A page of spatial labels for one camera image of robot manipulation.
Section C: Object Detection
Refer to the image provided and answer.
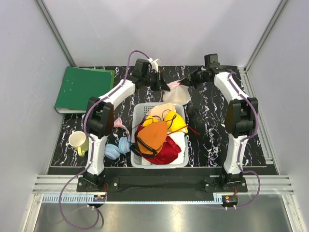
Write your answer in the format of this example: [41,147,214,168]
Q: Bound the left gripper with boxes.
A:
[141,70,169,91]

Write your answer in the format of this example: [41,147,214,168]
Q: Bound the white pink mesh laundry bag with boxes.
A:
[163,81,191,105]

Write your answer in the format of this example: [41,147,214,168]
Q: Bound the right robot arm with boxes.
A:
[180,54,258,192]

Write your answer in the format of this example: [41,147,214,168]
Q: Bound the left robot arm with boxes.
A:
[82,58,170,191]

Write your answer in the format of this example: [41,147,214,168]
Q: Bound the grey plastic laundry basket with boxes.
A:
[131,102,189,169]

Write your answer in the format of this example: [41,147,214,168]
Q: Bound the red satin bra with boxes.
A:
[143,136,182,165]

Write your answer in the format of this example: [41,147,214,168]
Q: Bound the pink blue cat-ear headphones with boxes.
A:
[104,117,131,160]

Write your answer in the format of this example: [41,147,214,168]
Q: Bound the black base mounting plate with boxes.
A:
[77,167,248,203]

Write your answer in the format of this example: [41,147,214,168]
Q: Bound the yellow-green plastic cup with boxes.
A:
[66,131,89,157]

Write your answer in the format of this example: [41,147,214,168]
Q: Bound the yellow bra black straps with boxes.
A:
[144,110,188,133]

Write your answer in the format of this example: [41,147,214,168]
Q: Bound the orange bra black straps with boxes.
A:
[129,116,169,156]

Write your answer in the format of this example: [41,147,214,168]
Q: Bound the green ring binder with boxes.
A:
[55,67,115,114]

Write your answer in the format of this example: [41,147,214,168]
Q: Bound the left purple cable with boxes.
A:
[58,50,152,229]

